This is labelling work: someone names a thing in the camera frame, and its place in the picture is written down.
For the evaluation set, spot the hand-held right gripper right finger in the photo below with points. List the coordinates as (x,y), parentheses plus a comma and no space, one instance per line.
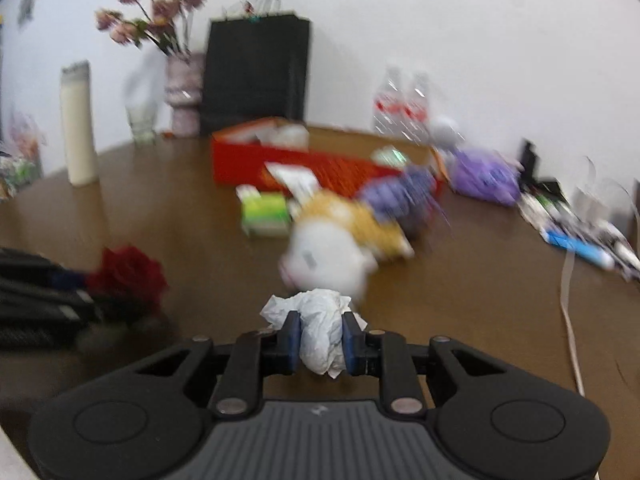
(348,347)

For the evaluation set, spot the clear glass cup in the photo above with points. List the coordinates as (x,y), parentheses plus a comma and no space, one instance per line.
(142,122)

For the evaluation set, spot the white and yellow plush toy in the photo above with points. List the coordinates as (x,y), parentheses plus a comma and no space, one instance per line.
(325,255)

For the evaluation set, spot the dried pink flowers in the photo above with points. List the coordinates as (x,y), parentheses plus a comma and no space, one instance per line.
(150,10)

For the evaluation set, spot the red fabric rose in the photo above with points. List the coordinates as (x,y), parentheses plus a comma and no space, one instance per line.
(129,275)

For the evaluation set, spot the purple wet wipes pack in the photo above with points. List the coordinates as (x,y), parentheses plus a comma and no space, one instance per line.
(482,177)

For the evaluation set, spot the clear water bottle red label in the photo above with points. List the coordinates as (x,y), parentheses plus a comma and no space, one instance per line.
(390,105)
(416,110)

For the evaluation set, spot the white charger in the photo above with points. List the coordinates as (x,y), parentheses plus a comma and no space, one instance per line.
(595,202)

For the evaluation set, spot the pale green bag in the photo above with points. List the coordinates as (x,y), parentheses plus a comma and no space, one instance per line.
(391,157)

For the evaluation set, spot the black stand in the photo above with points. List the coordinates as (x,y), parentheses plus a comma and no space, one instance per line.
(537,165)

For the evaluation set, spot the colourful printed packet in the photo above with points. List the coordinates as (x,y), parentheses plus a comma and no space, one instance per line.
(17,175)

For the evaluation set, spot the cream thermos bottle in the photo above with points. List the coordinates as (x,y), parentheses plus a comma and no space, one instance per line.
(79,125)

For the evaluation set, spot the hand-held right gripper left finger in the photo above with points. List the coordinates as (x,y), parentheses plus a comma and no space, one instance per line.
(294,345)

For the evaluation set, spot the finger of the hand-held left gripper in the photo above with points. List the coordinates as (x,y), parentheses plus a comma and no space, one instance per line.
(50,312)
(70,280)

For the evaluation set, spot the black paper bag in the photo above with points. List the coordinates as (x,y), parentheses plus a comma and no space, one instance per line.
(255,72)

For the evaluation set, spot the green tissue packet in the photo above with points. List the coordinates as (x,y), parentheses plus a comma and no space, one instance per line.
(265,215)

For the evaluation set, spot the clear cotton swab container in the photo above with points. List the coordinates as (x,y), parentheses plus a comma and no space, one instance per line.
(295,180)

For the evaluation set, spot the orange cardboard box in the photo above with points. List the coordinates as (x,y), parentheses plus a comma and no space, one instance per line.
(330,165)

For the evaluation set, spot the white tissue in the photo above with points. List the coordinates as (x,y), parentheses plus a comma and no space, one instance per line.
(320,325)

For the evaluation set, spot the purple fuzzy cloth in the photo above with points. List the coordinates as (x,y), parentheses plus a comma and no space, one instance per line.
(400,195)

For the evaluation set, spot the pink mottled vase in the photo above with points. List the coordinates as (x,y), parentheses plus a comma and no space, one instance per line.
(184,95)

